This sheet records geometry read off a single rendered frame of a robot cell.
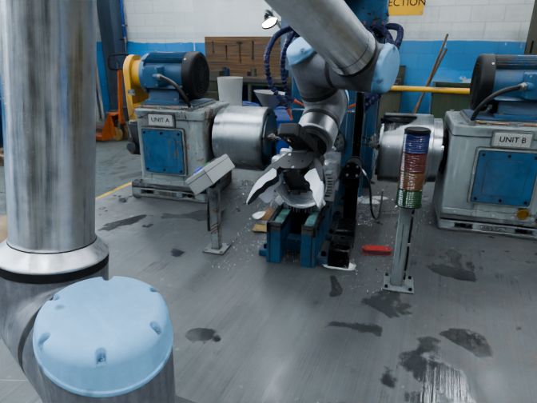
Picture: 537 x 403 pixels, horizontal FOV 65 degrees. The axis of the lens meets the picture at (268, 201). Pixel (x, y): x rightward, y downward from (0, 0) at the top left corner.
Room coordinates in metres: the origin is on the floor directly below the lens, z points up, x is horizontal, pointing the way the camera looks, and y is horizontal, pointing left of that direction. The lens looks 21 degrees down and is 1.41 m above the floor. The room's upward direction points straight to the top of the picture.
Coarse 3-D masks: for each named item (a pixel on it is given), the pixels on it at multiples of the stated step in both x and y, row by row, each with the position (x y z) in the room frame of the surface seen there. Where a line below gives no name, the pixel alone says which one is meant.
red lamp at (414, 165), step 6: (402, 150) 0.97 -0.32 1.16; (402, 156) 0.97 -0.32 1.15; (408, 156) 0.95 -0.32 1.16; (414, 156) 0.94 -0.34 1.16; (420, 156) 0.94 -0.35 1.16; (426, 156) 0.95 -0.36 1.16; (402, 162) 0.96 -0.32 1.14; (408, 162) 0.95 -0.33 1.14; (414, 162) 0.94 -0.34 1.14; (420, 162) 0.94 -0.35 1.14; (426, 162) 0.95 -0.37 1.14; (402, 168) 0.96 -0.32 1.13; (408, 168) 0.95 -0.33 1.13; (414, 168) 0.94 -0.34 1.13; (420, 168) 0.94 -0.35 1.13
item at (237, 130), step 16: (224, 112) 1.62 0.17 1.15; (240, 112) 1.60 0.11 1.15; (256, 112) 1.59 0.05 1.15; (272, 112) 1.67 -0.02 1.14; (224, 128) 1.57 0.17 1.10; (240, 128) 1.55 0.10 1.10; (256, 128) 1.53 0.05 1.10; (272, 128) 1.66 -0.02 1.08; (224, 144) 1.55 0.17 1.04; (240, 144) 1.53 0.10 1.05; (256, 144) 1.52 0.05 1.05; (272, 144) 1.66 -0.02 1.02; (240, 160) 1.55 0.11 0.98; (256, 160) 1.53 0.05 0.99
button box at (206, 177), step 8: (216, 160) 1.18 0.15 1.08; (224, 160) 1.21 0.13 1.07; (208, 168) 1.11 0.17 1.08; (216, 168) 1.15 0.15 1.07; (224, 168) 1.18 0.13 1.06; (232, 168) 1.22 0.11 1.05; (192, 176) 1.10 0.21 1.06; (200, 176) 1.09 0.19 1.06; (208, 176) 1.09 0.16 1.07; (216, 176) 1.12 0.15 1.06; (192, 184) 1.10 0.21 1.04; (200, 184) 1.09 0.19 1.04; (208, 184) 1.09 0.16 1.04; (200, 192) 1.09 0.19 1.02
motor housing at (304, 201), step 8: (280, 176) 1.25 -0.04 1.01; (328, 176) 1.15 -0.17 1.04; (336, 176) 1.24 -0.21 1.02; (280, 184) 1.24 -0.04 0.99; (328, 184) 1.16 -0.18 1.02; (280, 192) 1.21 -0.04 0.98; (328, 192) 1.17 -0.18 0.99; (288, 200) 1.20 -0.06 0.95; (296, 200) 1.22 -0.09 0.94; (304, 200) 1.23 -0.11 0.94; (312, 200) 1.21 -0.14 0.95; (288, 208) 1.19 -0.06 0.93; (296, 208) 1.18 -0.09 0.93; (304, 208) 1.17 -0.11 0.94; (312, 208) 1.18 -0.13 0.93
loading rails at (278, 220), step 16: (336, 192) 1.48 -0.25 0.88; (272, 224) 1.09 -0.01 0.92; (288, 224) 1.18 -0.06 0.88; (304, 224) 1.10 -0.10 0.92; (320, 224) 1.13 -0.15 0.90; (272, 240) 1.09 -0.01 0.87; (288, 240) 1.16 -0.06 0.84; (304, 240) 1.06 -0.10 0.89; (320, 240) 1.15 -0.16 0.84; (272, 256) 1.09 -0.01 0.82; (304, 256) 1.06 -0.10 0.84; (320, 256) 1.09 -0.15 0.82
